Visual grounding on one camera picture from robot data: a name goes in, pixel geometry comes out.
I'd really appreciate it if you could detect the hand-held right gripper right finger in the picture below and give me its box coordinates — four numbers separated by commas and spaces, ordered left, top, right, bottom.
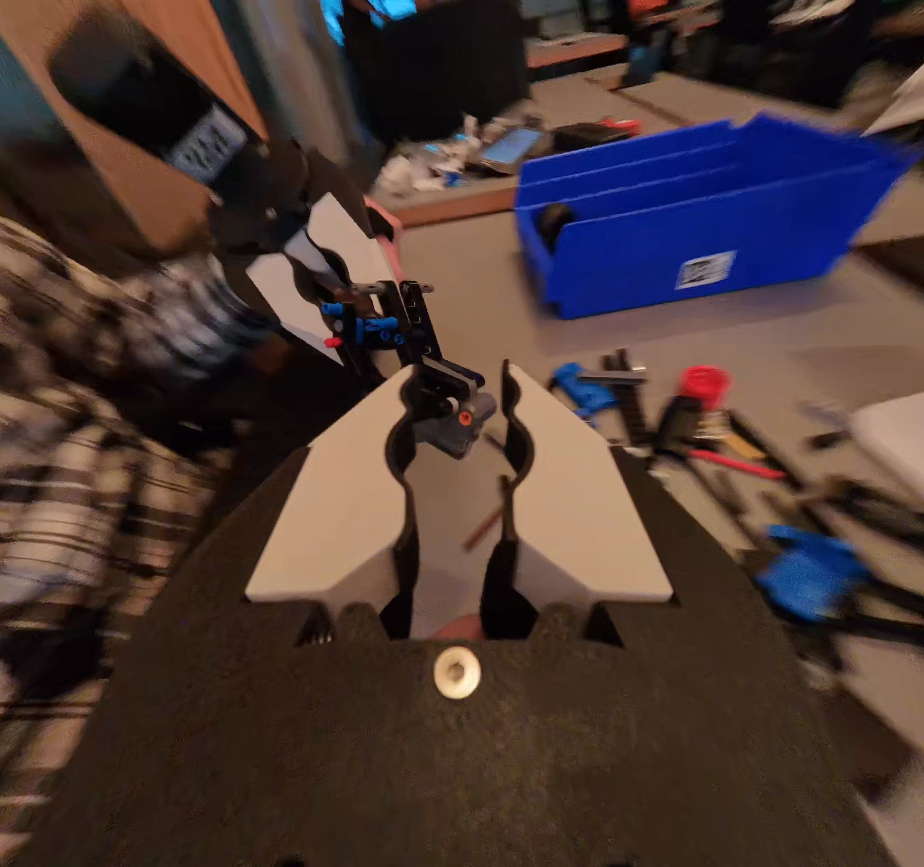
480, 360, 675, 639

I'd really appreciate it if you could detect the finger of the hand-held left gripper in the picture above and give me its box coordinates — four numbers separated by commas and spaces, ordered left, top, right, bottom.
283, 192, 398, 290
244, 252, 347, 367

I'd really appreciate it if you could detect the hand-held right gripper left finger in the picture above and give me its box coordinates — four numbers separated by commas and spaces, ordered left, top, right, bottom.
244, 365, 421, 639

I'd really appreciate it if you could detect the toy brick motor assembly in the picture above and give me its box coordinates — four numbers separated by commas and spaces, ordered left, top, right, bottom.
321, 278, 499, 460

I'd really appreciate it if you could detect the person's left forearm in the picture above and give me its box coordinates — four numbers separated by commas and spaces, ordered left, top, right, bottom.
141, 253, 286, 380

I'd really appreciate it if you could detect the grey desk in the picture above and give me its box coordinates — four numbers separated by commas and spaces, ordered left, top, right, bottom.
238, 210, 924, 867

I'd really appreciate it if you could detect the person's left hand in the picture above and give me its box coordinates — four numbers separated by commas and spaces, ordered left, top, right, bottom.
363, 195, 405, 283

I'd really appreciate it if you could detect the brown toy axle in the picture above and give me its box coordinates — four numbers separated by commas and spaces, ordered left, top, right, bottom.
462, 502, 508, 552

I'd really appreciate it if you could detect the black dimpled mat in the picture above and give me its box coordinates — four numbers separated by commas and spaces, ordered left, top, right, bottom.
209, 347, 391, 521

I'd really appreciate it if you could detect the blue curved toy panel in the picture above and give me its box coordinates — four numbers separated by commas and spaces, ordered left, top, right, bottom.
547, 362, 623, 426

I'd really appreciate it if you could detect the black toy cylinder piece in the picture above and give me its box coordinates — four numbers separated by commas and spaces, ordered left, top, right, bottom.
653, 394, 701, 458

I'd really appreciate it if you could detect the red toy axle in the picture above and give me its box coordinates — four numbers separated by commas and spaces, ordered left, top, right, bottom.
689, 448, 788, 482

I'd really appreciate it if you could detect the red toy wheel hub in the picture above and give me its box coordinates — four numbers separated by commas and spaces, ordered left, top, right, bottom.
679, 365, 732, 411

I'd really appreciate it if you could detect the grey tablet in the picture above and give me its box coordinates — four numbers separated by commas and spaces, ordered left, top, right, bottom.
480, 127, 547, 169

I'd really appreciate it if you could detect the long black toy beam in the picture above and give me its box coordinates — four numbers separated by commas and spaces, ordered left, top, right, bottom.
729, 412, 804, 490

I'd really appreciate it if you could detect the black toy tyre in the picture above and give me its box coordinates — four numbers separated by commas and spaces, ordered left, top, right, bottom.
538, 204, 578, 250

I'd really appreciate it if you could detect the person's plaid shirt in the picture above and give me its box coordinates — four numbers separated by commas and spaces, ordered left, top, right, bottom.
0, 217, 235, 857

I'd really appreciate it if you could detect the black pouch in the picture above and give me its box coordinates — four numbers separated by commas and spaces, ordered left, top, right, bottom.
552, 119, 641, 155

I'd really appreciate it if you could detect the wooden-edged table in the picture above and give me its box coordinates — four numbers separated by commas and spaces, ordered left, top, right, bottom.
368, 71, 723, 229

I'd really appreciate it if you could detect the blue storage bin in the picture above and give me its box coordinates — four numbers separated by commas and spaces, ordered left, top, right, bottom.
514, 115, 918, 321

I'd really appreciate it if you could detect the black angled toy beam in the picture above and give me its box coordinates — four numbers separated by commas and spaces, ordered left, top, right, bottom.
830, 578, 924, 646

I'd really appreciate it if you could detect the white book stand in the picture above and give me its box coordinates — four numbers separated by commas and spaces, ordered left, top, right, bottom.
848, 390, 924, 501

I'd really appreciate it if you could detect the small blue box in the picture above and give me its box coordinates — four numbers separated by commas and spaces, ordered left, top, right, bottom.
624, 44, 670, 90

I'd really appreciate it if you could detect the black toy frame piece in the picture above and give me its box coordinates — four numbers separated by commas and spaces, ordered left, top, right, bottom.
823, 477, 924, 544

